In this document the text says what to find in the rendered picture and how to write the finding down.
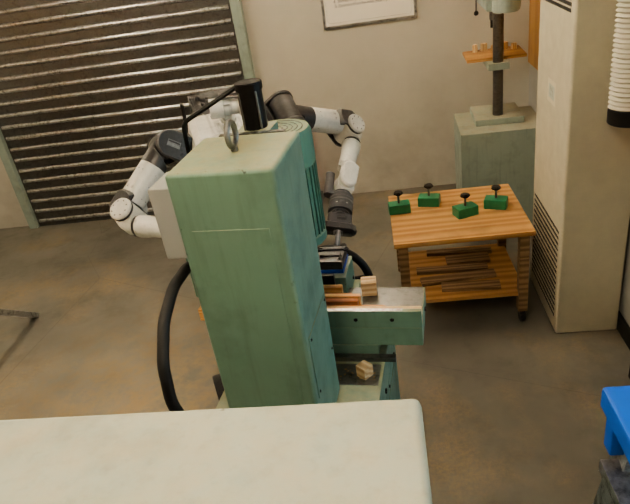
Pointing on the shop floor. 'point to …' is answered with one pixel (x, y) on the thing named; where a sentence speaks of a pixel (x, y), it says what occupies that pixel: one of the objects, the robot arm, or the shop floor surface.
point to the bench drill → (497, 122)
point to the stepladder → (626, 446)
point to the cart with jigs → (468, 267)
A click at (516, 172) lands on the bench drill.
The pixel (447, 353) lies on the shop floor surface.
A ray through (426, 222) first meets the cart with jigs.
